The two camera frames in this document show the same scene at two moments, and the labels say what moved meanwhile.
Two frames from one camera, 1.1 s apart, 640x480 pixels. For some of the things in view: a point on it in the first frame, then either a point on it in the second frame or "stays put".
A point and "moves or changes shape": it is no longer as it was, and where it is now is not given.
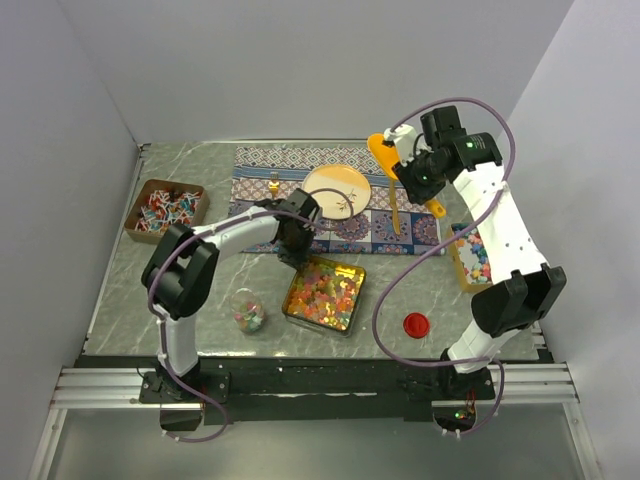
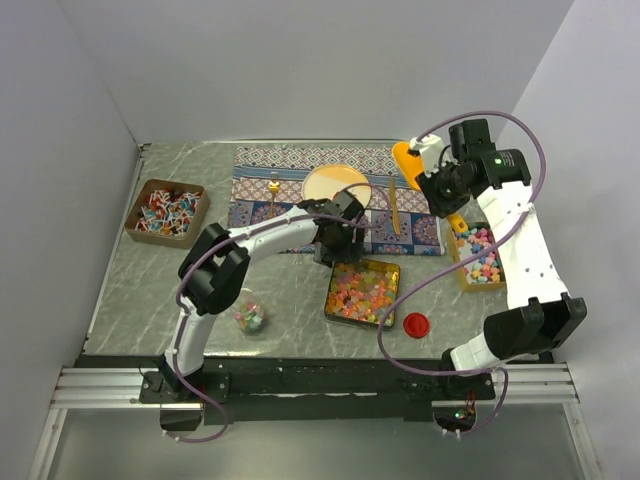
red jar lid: [416, 325] stays put
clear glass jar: [248, 311] stays put
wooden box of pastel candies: [470, 258] stays put
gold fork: [274, 183] stays put
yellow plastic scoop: [386, 155] moves or changes shape
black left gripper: [298, 260] to [351, 252]
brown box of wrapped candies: [162, 203] stays put
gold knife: [393, 206] stays put
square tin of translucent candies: [327, 295] to [363, 291]
